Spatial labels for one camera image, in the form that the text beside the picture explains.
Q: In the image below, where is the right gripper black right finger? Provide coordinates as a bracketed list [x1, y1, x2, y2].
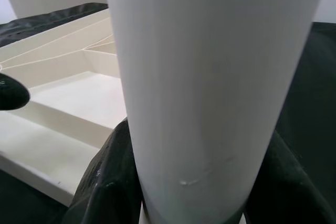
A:
[243, 129, 336, 224]

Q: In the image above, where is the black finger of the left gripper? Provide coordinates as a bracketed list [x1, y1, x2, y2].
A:
[0, 73, 30, 111]

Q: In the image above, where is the white plastic table leg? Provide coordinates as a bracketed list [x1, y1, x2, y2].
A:
[101, 0, 332, 224]

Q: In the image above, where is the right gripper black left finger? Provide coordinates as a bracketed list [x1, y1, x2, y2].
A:
[62, 119, 148, 224]

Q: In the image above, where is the black cloth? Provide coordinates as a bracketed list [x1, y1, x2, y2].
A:
[0, 2, 336, 224]

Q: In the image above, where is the white plastic table top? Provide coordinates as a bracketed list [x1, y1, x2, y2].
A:
[0, 8, 149, 224]

